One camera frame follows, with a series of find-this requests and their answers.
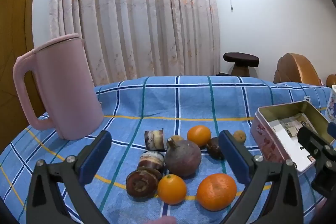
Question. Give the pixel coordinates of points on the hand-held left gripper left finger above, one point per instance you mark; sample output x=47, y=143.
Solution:
x=95, y=158

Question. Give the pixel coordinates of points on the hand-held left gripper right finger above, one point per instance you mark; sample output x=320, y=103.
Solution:
x=233, y=158

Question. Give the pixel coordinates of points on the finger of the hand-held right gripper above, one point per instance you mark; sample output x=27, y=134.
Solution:
x=307, y=137
x=331, y=132

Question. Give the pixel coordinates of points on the dark brown fruit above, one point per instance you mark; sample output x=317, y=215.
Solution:
x=214, y=149

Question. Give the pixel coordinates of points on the small yellow fruit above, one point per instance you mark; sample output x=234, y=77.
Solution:
x=240, y=136
x=177, y=139

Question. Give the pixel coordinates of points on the pink metal tin box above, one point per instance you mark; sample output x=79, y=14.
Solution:
x=265, y=140

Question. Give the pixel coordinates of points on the large orange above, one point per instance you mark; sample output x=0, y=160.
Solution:
x=216, y=192

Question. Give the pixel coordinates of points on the medium orange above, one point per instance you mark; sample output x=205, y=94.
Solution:
x=199, y=135

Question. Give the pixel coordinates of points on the purple round fruit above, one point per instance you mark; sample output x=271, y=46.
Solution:
x=183, y=159

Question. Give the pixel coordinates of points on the small orange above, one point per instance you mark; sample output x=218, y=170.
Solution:
x=172, y=190

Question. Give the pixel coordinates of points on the person's left hand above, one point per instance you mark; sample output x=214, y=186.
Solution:
x=164, y=220

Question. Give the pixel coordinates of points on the newspaper liner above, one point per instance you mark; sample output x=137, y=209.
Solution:
x=291, y=125

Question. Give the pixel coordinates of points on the white printed mug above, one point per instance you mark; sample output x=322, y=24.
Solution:
x=332, y=98

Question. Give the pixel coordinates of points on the white cloth label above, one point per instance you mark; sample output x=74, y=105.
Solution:
x=307, y=100

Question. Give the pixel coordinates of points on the brown leather sofa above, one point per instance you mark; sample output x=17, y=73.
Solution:
x=331, y=81

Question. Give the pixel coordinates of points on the brown leather sofa armrest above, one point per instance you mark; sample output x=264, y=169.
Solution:
x=294, y=69

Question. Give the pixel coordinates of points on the blue plaid cloth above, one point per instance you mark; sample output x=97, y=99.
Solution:
x=183, y=103

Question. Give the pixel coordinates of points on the pink electric kettle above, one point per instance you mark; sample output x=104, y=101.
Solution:
x=68, y=82

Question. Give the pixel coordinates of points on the round dark brown stool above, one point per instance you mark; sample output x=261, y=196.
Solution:
x=240, y=58

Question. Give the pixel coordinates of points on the floral beige curtain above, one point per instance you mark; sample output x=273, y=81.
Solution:
x=131, y=16

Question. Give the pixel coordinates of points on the wooden wardrobe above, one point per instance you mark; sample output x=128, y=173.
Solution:
x=15, y=16

